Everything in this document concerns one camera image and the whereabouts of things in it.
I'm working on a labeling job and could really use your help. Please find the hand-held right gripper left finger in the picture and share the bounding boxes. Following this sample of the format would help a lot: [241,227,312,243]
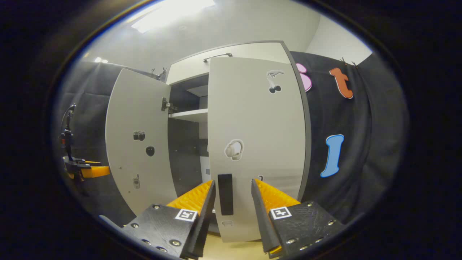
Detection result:
[123,180,216,260]

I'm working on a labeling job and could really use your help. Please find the rectangular ceiling light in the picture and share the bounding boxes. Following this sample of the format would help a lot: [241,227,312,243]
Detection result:
[132,0,216,34]

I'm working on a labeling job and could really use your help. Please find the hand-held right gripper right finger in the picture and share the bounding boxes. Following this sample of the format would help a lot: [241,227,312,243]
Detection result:
[251,178,345,259]

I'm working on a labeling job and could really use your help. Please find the white cabinet shelf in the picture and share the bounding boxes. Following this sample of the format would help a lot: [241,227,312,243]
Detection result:
[168,108,209,123]

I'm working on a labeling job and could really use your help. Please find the metal door hinge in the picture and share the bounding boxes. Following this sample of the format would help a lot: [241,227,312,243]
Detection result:
[161,97,177,113]

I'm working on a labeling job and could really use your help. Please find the black drawer handle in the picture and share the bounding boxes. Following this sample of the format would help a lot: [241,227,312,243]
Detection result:
[203,53,233,62]

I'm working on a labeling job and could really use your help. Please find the white cabinet door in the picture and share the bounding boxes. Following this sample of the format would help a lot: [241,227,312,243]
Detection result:
[105,68,178,217]
[208,57,307,243]

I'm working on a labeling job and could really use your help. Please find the white and grey shoe cabinet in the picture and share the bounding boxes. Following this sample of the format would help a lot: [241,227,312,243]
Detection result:
[165,40,311,235]

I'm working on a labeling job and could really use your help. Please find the black door handle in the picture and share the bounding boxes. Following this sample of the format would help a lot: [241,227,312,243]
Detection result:
[218,174,234,216]

